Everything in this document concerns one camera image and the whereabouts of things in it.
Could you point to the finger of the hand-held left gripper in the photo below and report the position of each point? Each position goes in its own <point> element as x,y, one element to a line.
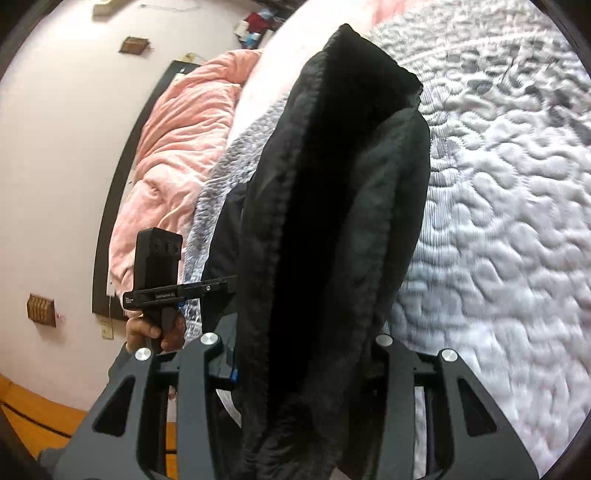
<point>221,285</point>

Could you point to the heap of colourful clothes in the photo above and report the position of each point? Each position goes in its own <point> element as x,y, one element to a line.
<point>254,25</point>

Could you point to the black pants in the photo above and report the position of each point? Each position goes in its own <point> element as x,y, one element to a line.
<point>323,230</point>

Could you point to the grey quilted blanket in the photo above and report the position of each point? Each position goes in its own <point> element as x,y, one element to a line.
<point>485,230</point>

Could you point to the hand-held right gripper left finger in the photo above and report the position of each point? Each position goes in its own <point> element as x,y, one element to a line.
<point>226,360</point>

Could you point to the person's left hand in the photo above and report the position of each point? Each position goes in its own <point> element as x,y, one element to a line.
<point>143,332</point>

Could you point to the pink fluffy comforter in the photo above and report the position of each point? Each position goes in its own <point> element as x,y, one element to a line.
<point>175,152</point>

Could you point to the beige air conditioner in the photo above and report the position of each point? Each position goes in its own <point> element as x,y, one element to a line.
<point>105,7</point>

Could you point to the dark wooden headboard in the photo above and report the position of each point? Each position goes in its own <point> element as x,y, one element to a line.
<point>104,258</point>

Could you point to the white wall socket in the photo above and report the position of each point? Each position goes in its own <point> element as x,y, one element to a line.
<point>107,330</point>

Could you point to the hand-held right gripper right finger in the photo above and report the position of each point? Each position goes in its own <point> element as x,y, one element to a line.
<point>392,369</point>

